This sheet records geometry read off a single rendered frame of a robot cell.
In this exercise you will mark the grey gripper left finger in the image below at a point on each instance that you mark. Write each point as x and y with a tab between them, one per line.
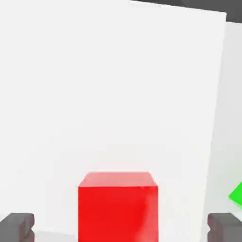
15	226

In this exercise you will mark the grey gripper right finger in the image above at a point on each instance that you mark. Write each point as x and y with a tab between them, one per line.
226	227

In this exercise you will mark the small green cube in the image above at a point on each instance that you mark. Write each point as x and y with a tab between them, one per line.
237	195

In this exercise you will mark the small red cube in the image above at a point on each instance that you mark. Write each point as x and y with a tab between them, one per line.
117	211

